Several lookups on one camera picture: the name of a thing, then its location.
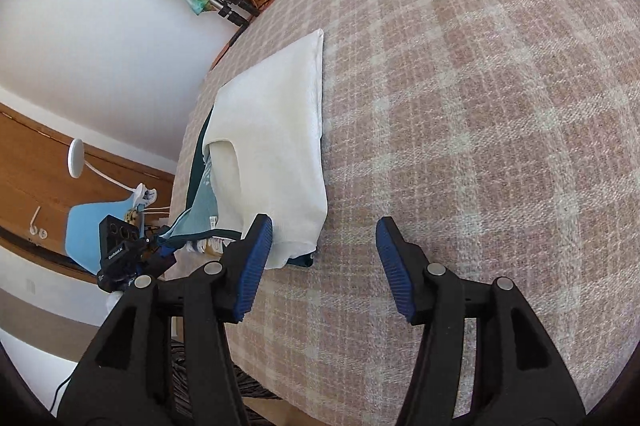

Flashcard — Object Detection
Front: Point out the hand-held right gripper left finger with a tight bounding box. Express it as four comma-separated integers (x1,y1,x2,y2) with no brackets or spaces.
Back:
57,213,274,426

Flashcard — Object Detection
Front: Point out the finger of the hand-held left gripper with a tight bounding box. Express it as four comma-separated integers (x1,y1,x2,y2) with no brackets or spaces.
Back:
142,233,177,279

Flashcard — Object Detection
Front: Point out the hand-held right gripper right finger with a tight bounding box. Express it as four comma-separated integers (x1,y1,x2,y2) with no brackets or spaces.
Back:
375,216,587,426

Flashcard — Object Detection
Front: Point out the cream T-shirt with dark print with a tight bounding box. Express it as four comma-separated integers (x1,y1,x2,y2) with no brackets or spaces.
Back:
170,28,329,271

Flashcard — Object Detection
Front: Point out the blue chair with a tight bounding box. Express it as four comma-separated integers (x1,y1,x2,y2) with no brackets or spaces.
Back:
65,200,143,274

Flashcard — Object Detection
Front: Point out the white desk lamp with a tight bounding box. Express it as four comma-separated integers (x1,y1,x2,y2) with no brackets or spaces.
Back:
67,138,158,209

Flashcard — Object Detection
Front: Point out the black striped rug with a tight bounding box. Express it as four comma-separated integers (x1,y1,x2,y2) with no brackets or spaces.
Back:
170,338,281,426

